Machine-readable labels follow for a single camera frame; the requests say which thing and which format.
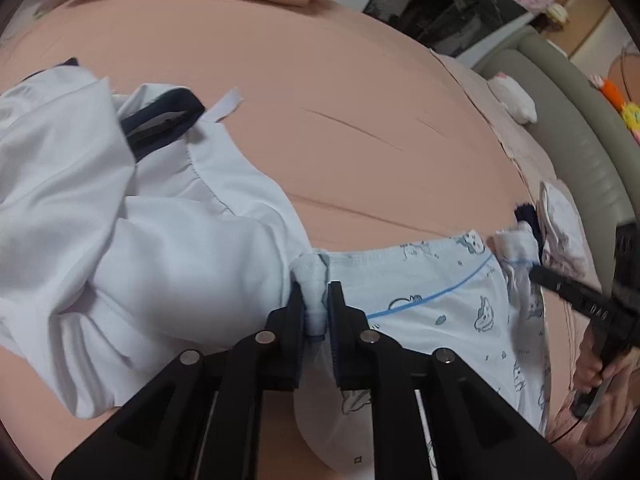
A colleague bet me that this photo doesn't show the white plush toy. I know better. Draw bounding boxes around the white plush toy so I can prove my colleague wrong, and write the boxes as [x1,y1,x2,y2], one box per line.
[487,72,538,125]

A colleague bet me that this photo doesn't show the white crumpled clothes pile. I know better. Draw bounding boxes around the white crumpled clothes pile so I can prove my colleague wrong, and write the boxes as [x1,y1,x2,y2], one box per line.
[1,63,310,418]

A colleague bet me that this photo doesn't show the folded white clothes stack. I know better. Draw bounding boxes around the folded white clothes stack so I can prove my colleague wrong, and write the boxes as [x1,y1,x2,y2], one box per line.
[537,180,589,280]

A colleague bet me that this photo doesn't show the light blue cartoon pajama pants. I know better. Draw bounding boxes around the light blue cartoon pajama pants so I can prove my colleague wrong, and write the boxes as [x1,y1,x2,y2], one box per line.
[292,222,550,479]

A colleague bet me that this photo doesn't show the orange carrot plush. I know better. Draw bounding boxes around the orange carrot plush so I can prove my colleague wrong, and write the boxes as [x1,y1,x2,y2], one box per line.
[597,78,626,113]

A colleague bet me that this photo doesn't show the yellow sponge plush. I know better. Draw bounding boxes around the yellow sponge plush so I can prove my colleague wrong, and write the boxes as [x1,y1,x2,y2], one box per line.
[620,102,640,134]

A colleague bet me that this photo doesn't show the folded navy garment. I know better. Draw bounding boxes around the folded navy garment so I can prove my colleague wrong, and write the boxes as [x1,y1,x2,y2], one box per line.
[514,203,544,257]

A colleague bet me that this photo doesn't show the dark open wardrobe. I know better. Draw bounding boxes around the dark open wardrobe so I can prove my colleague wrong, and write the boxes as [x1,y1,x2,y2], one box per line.
[364,0,542,58]

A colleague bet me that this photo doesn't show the person right hand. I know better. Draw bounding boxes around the person right hand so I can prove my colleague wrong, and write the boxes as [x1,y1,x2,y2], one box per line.
[572,349,640,449]

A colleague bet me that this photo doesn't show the pink round bed sheet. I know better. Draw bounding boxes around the pink round bed sheet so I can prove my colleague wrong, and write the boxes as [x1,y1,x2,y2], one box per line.
[0,0,576,480]

